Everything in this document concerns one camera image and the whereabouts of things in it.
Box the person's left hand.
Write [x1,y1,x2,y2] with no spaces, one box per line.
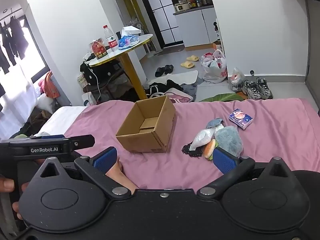
[0,177,30,220]

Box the clear plastic bag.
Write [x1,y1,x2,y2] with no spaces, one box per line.
[228,67,247,92]

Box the black clothes pile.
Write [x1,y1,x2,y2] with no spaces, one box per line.
[145,79,184,98]

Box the white floor mat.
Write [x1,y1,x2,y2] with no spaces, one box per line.
[149,70,199,87]

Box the red snack bag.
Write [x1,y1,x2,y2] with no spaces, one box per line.
[89,38,108,60]

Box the dark clothing heap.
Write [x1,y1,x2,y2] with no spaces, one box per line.
[100,75,140,103]

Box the pink bear tote bag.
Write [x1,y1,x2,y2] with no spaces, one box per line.
[160,88,194,103]

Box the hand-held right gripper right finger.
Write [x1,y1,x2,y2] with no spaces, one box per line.
[197,147,298,197]

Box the grey sneaker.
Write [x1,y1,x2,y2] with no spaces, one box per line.
[242,80,263,100]
[255,77,273,99]

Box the white plastic shopping bag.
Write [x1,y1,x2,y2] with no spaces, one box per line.
[201,49,228,83]

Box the grey wardrobe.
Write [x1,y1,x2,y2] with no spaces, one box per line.
[304,0,320,117]

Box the white open tissue box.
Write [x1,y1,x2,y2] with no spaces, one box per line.
[121,26,142,37]

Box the pink plush toy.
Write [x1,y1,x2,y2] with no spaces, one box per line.
[37,71,60,99]

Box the white cable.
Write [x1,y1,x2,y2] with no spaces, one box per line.
[84,52,102,103]

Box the grey door mat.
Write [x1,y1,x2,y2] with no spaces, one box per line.
[157,45,185,55]

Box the black dotted bag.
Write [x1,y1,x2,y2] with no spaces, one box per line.
[80,61,125,87]

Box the white narrow rack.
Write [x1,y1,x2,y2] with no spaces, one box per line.
[215,17,225,55]

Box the blue plastic packet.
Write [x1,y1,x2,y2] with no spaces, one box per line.
[117,35,140,50]

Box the person's bare foot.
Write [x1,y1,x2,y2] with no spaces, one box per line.
[105,157,139,193]

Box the clear water bottle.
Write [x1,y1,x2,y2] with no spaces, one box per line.
[103,25,118,52]

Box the black sewn pouch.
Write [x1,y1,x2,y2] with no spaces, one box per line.
[182,142,204,157]

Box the green leaf rug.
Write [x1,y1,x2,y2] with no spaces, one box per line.
[199,93,247,103]

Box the burger plush toy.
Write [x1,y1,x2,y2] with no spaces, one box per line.
[204,139,217,160]

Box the white standing fan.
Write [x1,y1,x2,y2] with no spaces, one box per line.
[129,17,160,57]

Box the white small appliance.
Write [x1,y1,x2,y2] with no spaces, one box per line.
[82,91,97,105]

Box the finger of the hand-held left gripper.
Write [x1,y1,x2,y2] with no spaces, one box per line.
[32,134,66,140]
[64,134,95,153]

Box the grey cloth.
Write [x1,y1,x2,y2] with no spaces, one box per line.
[181,76,204,95]

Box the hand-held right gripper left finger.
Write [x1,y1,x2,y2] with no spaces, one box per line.
[30,147,132,197]

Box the clear bag with white filling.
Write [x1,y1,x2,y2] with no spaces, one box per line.
[189,128,216,151]

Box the dark green clothing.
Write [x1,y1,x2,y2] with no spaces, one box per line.
[15,107,53,138]

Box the blue tissue packet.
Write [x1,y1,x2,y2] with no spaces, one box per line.
[228,109,253,130]

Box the white grid sliding door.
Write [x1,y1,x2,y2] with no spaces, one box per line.
[134,0,185,48]

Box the brown cardboard box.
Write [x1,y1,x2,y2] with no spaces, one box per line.
[115,95,177,153]

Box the round table with yellow leg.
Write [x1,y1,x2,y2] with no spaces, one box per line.
[89,34,153,100]

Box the pink bed sheet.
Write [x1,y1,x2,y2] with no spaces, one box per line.
[64,97,320,191]

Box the white bedding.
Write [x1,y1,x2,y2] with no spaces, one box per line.
[37,106,87,138]

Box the hanging dark laundry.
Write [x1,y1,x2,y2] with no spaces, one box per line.
[0,15,29,74]

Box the white kitchen cabinet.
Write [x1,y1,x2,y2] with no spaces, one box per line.
[174,7,222,48]

